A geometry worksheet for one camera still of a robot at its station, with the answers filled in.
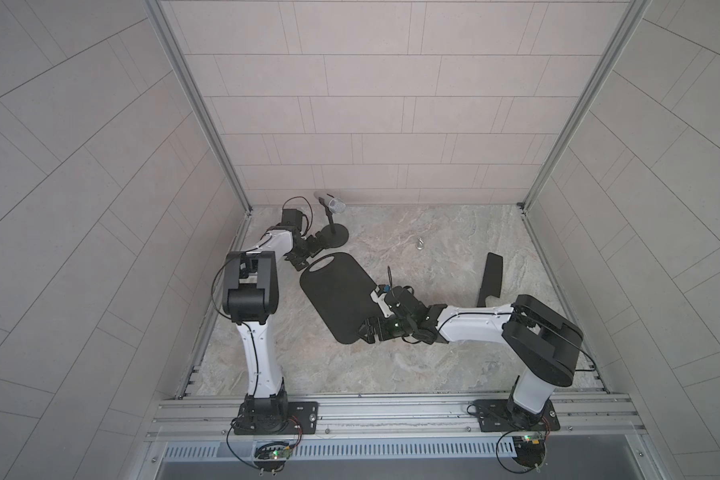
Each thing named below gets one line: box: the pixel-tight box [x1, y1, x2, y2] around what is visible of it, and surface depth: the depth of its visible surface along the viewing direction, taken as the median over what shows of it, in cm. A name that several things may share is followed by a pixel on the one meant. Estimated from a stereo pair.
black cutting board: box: [299, 252, 383, 345], surface depth 99 cm
